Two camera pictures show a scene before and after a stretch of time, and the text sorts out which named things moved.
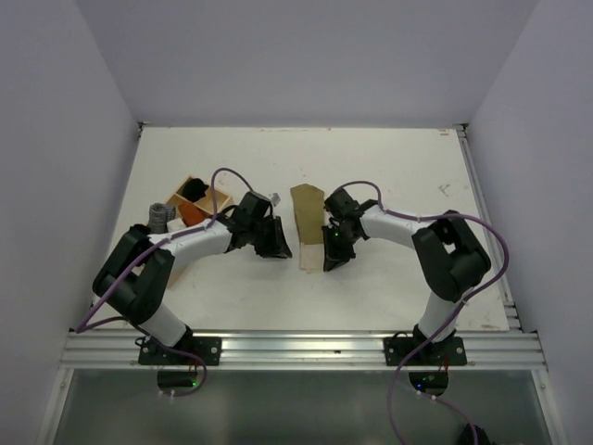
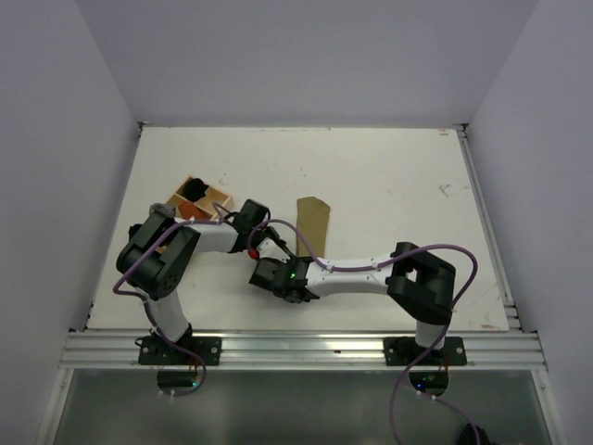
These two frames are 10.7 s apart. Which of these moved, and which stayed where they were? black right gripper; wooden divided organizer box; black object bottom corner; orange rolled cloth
Moved: black right gripper
Stayed: orange rolled cloth; black object bottom corner; wooden divided organizer box
